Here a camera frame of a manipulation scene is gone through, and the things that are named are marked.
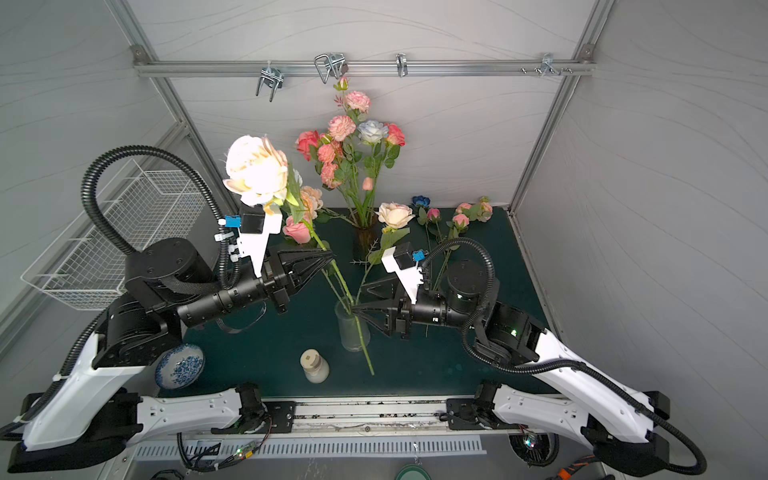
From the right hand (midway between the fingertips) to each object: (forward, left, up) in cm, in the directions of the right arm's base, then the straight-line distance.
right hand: (364, 288), depth 51 cm
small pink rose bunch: (+58, -36, -38) cm, 78 cm away
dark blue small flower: (+62, -12, -37) cm, 74 cm away
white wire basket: (+5, +60, -5) cm, 60 cm away
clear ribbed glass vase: (+6, +9, -42) cm, 44 cm away
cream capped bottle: (-5, +15, -31) cm, 35 cm away
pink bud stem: (+42, +5, -13) cm, 44 cm away
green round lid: (-24, -10, -30) cm, 40 cm away
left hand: (+1, +4, +10) cm, 10 cm away
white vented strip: (-21, +14, -38) cm, 45 cm away
